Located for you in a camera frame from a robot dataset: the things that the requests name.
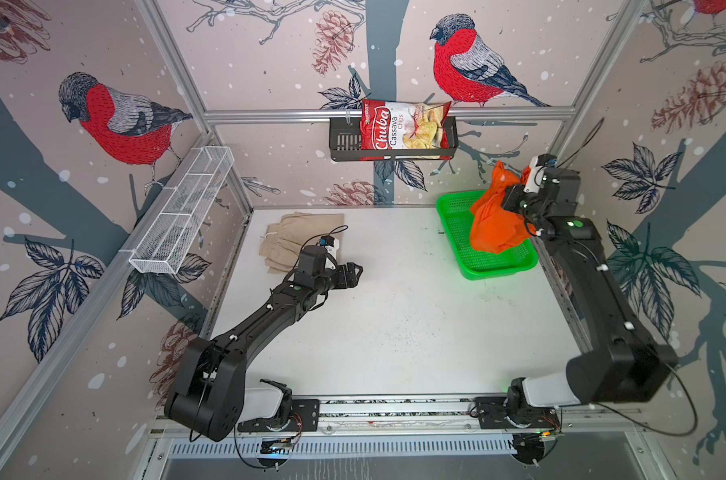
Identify orange shorts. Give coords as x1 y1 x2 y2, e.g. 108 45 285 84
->
469 162 530 254

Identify beige shorts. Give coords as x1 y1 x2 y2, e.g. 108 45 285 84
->
259 212 344 274

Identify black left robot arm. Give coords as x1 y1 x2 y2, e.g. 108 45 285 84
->
164 262 363 441

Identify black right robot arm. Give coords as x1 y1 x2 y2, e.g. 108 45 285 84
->
502 166 677 407

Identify green plastic basket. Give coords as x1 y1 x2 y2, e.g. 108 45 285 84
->
436 190 538 280

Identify red cassava chips bag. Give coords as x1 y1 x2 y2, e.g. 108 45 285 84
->
360 100 454 160

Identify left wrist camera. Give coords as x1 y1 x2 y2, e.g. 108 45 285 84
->
293 235 340 287

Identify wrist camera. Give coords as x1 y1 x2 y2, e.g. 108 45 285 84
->
293 235 340 287
524 153 557 193

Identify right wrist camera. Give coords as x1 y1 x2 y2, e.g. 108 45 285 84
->
524 153 557 193

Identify black wall basket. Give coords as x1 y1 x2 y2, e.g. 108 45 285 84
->
329 116 459 162

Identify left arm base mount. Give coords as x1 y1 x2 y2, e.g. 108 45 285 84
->
236 379 320 433

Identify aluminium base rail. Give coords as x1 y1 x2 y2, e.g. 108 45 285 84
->
143 396 650 473

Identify white wire mesh shelf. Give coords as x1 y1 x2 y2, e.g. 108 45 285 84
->
129 146 234 275

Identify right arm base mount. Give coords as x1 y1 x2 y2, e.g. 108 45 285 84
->
468 377 561 430

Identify horizontal aluminium frame bar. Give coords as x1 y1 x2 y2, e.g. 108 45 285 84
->
203 106 576 125

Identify right aluminium corner post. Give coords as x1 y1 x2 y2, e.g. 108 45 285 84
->
550 0 647 158

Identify aluminium frame corner post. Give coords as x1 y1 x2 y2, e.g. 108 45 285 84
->
134 0 255 214

